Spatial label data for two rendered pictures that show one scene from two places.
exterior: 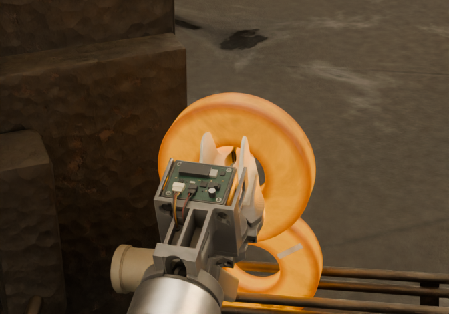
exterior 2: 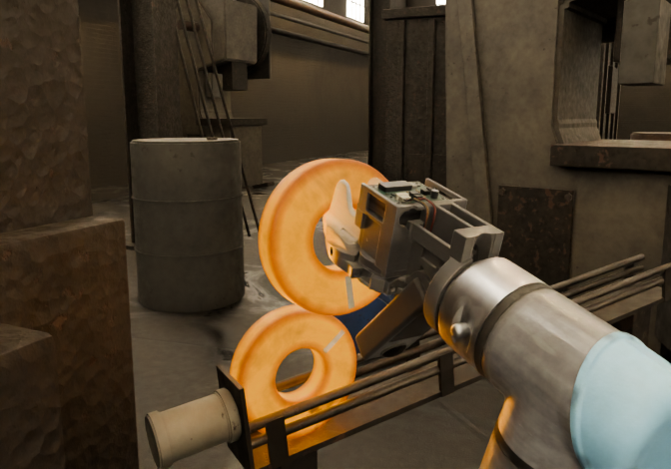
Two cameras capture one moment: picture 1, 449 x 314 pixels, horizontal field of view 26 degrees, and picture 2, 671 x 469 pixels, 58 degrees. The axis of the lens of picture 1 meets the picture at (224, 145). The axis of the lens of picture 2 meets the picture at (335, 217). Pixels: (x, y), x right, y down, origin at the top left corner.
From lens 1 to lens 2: 0.69 m
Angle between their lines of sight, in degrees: 46
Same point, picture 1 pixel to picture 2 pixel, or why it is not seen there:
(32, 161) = (31, 337)
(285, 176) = not seen: hidden behind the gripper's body
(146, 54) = (93, 226)
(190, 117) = (304, 180)
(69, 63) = (19, 239)
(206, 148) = (345, 196)
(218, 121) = (330, 179)
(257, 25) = not seen: outside the picture
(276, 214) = not seen: hidden behind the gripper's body
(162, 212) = (399, 225)
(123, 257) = (164, 420)
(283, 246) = (329, 338)
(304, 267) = (345, 354)
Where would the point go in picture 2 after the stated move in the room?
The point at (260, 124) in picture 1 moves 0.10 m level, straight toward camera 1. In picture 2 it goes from (365, 175) to (446, 184)
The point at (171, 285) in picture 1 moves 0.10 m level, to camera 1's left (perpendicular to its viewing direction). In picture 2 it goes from (499, 262) to (409, 291)
